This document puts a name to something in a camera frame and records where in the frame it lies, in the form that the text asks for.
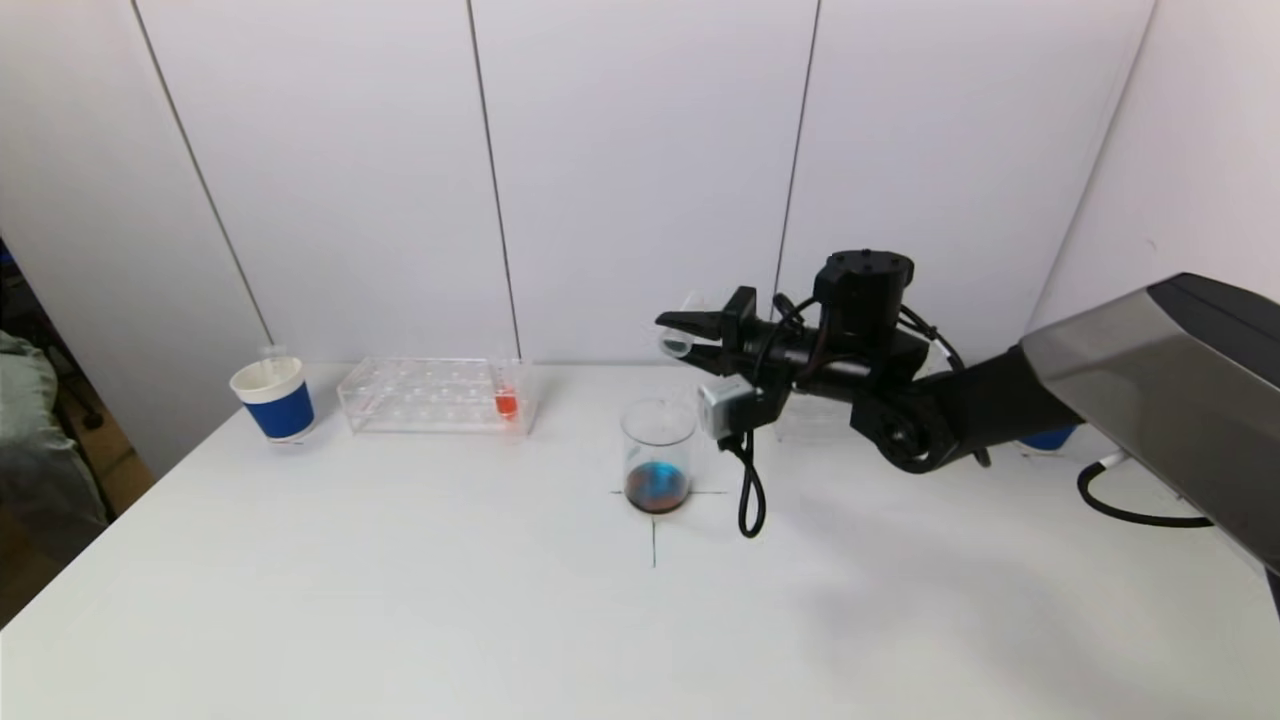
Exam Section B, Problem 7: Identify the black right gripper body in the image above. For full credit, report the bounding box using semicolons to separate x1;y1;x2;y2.
719;286;804;377

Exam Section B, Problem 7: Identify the clear acrylic test tube rack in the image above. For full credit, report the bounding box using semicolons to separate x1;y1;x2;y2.
338;356;538;438
768;395;861;444

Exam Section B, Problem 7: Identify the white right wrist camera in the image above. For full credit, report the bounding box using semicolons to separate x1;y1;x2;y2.
698;378;756;441

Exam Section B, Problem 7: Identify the test tube with red pigment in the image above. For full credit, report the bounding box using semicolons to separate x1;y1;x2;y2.
490;350;522;422
660;290;723;359

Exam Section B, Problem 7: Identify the person in grey clothes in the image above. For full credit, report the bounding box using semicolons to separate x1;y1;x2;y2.
0;330;109;566

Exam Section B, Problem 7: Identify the clear glass beaker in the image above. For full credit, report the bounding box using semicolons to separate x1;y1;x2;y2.
620;399;696;516

